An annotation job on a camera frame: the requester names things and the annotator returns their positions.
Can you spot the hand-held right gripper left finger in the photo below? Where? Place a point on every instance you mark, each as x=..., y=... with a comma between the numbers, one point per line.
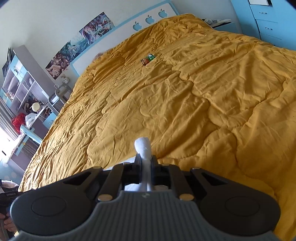
x=138, y=166

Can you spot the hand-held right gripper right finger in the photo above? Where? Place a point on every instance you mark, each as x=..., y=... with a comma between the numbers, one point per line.
x=154, y=166

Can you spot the white printed sweatshirt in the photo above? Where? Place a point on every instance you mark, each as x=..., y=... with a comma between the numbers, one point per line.
x=143, y=148

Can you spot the person's left hand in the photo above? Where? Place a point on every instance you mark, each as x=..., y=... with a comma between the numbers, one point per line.
x=7, y=223

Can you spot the wooden desk with blue drawer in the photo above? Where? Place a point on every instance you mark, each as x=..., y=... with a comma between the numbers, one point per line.
x=23, y=148

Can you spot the light blue chair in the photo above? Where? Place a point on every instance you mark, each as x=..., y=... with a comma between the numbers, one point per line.
x=31, y=134

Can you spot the yellow quilted blanket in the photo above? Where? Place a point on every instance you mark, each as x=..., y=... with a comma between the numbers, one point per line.
x=185, y=104

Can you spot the red bag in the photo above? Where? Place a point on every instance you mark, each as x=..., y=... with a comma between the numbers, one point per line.
x=18, y=122

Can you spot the striped window curtain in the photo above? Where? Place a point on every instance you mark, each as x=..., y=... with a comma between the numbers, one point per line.
x=8, y=118

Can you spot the white plastic bag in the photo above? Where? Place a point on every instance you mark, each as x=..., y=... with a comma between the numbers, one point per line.
x=30, y=119

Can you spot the round pale yellow fan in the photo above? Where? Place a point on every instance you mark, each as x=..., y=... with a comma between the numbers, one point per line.
x=35, y=106

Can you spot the grey metal rack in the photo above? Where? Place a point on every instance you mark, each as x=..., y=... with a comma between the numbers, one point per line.
x=60, y=95

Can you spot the small colourful snack packet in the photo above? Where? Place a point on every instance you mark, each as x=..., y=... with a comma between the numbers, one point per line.
x=148, y=59

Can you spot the grey open shelf unit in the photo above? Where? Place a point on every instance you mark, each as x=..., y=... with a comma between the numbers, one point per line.
x=20, y=76

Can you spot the white and blue headboard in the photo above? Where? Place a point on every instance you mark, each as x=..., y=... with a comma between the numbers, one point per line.
x=111, y=39

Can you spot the white headphones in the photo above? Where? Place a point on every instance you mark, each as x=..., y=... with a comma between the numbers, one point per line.
x=209, y=21

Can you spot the white nightstand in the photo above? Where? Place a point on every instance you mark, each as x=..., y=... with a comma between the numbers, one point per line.
x=227, y=26

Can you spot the blue wardrobe with drawers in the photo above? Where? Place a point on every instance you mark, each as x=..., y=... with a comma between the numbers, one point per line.
x=266, y=20

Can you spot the white wall outlet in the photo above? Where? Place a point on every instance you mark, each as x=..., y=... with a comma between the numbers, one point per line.
x=65, y=78

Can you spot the wall posters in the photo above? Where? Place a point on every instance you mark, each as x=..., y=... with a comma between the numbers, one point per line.
x=78, y=46

